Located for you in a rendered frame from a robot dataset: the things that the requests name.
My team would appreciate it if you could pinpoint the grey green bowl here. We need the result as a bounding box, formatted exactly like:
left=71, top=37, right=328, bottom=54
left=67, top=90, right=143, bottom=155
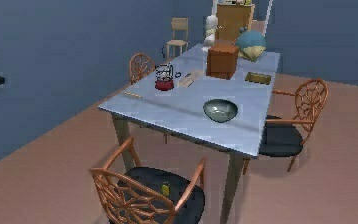
left=202, top=98, right=239, bottom=124

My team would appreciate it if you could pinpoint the tan pencil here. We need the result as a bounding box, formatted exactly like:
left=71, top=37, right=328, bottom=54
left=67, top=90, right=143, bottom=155
left=123, top=91, right=144, bottom=100

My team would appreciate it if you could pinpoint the pale wooden chair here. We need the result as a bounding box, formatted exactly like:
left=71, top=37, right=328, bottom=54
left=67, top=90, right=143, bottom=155
left=165, top=17, right=190, bottom=62

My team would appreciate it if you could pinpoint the brown wooden box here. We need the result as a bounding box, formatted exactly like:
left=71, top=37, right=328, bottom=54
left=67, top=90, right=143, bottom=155
left=205, top=43, right=240, bottom=80

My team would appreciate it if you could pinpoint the white stacked figurine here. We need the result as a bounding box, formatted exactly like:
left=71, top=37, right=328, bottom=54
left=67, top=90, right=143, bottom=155
left=203, top=14, right=219, bottom=48

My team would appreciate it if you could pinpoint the pale blue dining table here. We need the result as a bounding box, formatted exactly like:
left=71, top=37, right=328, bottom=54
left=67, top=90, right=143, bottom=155
left=97, top=43, right=282, bottom=224

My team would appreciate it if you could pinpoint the tan wooden cupboard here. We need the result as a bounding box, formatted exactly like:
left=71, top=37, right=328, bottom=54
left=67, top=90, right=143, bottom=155
left=215, top=2, right=256, bottom=43

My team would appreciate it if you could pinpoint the yellow flat tray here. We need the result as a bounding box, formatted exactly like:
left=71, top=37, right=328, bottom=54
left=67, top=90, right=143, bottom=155
left=244, top=71, right=273, bottom=86

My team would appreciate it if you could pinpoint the blue and cream globe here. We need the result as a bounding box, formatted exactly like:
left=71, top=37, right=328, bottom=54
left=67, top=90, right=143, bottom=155
left=235, top=27, right=268, bottom=63

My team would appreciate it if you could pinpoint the orange web-back armchair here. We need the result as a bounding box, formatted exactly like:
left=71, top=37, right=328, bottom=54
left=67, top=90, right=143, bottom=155
left=242, top=78, right=330, bottom=176
left=129, top=52, right=170, bottom=145
left=89, top=137, right=208, bottom=224

